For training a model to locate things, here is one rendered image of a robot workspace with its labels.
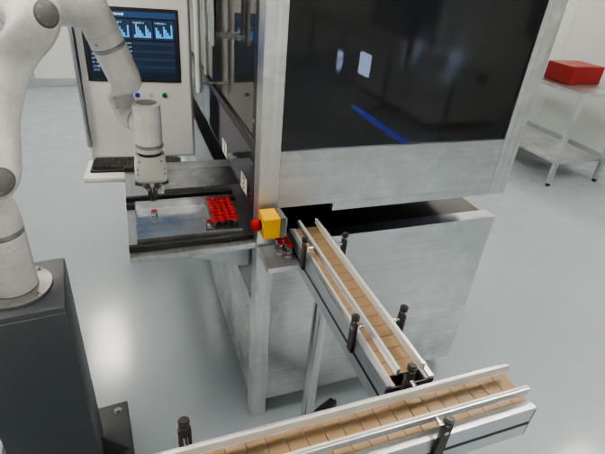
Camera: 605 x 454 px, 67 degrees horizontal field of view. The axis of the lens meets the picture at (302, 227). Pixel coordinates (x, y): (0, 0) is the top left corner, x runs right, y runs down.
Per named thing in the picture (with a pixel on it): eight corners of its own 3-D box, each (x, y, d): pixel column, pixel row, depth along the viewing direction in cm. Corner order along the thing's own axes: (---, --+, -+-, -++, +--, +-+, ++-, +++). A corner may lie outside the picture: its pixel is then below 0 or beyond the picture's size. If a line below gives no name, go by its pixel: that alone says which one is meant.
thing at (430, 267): (304, 188, 395) (314, 86, 350) (444, 367, 231) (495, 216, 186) (185, 198, 362) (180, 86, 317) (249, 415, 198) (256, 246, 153)
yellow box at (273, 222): (278, 226, 150) (279, 206, 146) (284, 237, 144) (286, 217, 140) (256, 228, 147) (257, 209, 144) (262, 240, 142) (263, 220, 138)
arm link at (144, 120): (128, 140, 145) (145, 149, 141) (123, 99, 139) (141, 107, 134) (150, 135, 151) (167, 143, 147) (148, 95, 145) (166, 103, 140)
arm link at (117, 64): (71, 43, 127) (120, 131, 149) (103, 54, 119) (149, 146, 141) (97, 29, 131) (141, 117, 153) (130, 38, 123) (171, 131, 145)
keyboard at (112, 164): (180, 158, 229) (180, 154, 227) (181, 170, 217) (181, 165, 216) (94, 160, 218) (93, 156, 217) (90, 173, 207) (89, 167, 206)
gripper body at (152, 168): (165, 144, 152) (167, 175, 157) (131, 145, 148) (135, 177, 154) (167, 152, 146) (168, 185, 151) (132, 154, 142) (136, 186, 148)
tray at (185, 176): (236, 165, 209) (236, 158, 207) (250, 190, 188) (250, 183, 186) (158, 170, 198) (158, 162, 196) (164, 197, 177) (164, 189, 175)
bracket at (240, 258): (247, 260, 171) (247, 231, 165) (248, 265, 169) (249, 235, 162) (151, 273, 160) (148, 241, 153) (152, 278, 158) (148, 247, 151)
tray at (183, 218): (228, 202, 178) (228, 194, 176) (242, 237, 157) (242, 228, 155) (135, 210, 167) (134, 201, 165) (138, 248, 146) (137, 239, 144)
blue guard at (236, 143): (181, 70, 307) (180, 41, 298) (255, 205, 152) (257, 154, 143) (180, 70, 307) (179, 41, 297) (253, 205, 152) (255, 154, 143)
